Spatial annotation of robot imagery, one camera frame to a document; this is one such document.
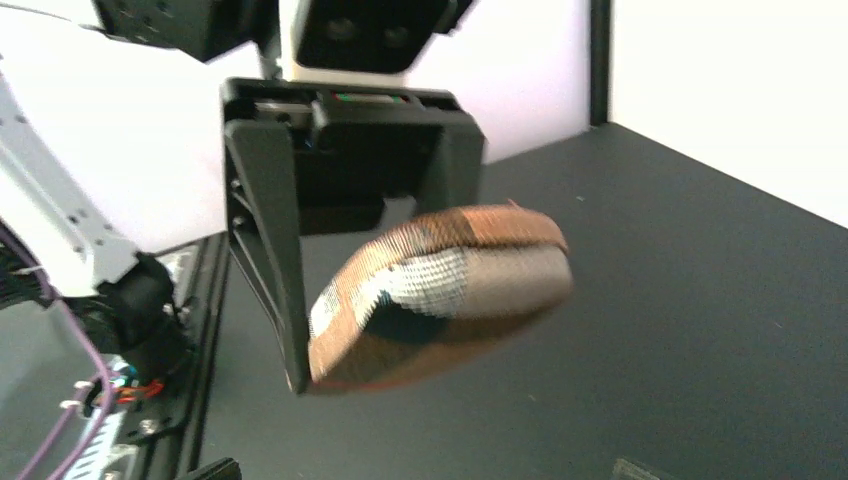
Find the black aluminium frame rail front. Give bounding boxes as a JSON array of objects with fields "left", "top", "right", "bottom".
[{"left": 116, "top": 234, "right": 229, "bottom": 479}]

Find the left rear frame post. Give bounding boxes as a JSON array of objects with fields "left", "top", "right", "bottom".
[{"left": 589, "top": 0, "right": 613, "bottom": 127}]

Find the white slotted cable duct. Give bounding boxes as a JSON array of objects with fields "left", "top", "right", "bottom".
[{"left": 63, "top": 412, "right": 139, "bottom": 480}]

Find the brown plaid glasses case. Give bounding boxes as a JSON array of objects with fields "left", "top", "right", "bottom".
[{"left": 306, "top": 204, "right": 574, "bottom": 395}]

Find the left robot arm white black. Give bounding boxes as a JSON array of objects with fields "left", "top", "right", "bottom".
[{"left": 1, "top": 13, "right": 495, "bottom": 393}]

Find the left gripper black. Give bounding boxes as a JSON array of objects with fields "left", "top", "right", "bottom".
[{"left": 221, "top": 78, "right": 486, "bottom": 395}]

